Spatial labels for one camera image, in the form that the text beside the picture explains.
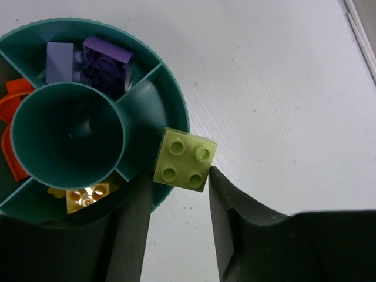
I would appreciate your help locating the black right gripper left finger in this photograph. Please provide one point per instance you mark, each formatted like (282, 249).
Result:
(103, 242)

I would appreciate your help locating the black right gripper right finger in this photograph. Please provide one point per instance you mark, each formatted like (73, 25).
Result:
(256, 243)

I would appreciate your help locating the yellow orange lego brick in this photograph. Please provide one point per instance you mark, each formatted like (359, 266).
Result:
(79, 199)

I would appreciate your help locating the pale green lego brick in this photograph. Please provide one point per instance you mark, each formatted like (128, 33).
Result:
(184, 160)

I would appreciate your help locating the purple lego brick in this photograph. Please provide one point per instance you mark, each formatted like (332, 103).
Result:
(106, 66)

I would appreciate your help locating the orange teardrop lego plate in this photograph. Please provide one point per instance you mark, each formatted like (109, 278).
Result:
(17, 91)

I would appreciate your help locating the purple butterfly lego piece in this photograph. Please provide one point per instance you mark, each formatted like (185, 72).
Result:
(64, 63)

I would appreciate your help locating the teal round divided container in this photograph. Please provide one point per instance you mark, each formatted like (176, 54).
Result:
(69, 135)

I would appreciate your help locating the aluminium rail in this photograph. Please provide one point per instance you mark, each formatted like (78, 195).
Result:
(361, 16)

